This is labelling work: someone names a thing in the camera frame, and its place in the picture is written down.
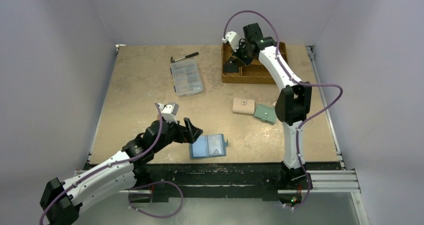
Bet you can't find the cream card holder with snap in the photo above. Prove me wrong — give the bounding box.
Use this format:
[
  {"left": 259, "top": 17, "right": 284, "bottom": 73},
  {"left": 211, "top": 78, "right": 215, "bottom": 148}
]
[{"left": 232, "top": 98, "right": 255, "bottom": 115}]

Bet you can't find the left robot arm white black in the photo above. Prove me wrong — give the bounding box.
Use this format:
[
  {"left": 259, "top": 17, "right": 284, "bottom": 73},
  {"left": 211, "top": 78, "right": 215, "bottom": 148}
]
[{"left": 39, "top": 117, "right": 203, "bottom": 225}]

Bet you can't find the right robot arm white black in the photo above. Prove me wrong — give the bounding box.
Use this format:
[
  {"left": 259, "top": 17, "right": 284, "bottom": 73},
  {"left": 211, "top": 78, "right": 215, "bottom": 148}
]
[{"left": 222, "top": 23, "right": 312, "bottom": 182}]

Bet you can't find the aluminium frame rail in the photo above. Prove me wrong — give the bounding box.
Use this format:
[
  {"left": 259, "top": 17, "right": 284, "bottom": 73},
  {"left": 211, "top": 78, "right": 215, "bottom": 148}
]
[{"left": 126, "top": 170, "right": 360, "bottom": 198}]

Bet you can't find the clear plastic screw organizer box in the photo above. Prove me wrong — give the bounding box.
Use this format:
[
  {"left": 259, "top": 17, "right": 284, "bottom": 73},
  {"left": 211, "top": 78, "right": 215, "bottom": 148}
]
[{"left": 170, "top": 58, "right": 204, "bottom": 97}]

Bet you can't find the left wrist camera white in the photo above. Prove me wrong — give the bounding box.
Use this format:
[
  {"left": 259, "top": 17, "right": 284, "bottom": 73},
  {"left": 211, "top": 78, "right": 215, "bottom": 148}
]
[{"left": 158, "top": 102, "right": 179, "bottom": 123}]

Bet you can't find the teal green card holder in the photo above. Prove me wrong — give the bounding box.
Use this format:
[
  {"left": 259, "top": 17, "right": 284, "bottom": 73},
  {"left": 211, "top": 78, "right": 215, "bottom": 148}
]
[{"left": 253, "top": 104, "right": 277, "bottom": 124}]

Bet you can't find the claw hammer black handle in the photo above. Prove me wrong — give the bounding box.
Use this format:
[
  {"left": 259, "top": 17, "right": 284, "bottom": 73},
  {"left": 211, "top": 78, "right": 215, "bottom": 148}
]
[{"left": 170, "top": 52, "right": 199, "bottom": 64}]

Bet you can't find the black VIP credit card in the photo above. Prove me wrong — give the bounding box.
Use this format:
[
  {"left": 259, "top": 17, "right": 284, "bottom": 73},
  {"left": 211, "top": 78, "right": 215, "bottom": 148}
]
[{"left": 222, "top": 62, "right": 240, "bottom": 73}]

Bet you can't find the blue leather card holder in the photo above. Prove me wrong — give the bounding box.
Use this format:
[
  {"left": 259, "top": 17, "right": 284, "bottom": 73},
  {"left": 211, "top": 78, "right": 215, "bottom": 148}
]
[{"left": 189, "top": 134, "right": 228, "bottom": 160}]

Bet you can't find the black metal base rail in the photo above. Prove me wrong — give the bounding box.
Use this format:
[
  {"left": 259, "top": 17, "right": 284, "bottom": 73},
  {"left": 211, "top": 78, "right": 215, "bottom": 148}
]
[{"left": 82, "top": 162, "right": 342, "bottom": 205}]

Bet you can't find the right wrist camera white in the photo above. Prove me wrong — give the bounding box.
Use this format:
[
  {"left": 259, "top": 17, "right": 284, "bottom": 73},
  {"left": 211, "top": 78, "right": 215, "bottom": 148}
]
[{"left": 221, "top": 31, "right": 242, "bottom": 52}]

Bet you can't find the wicker cutlery tray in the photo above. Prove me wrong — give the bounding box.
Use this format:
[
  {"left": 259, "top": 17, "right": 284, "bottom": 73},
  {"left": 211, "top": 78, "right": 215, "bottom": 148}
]
[{"left": 221, "top": 44, "right": 276, "bottom": 85}]

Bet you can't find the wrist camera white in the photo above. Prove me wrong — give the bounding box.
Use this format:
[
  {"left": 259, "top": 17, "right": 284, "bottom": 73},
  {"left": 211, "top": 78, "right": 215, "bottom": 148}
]
[
  {"left": 158, "top": 102, "right": 179, "bottom": 123},
  {"left": 221, "top": 31, "right": 242, "bottom": 52}
]

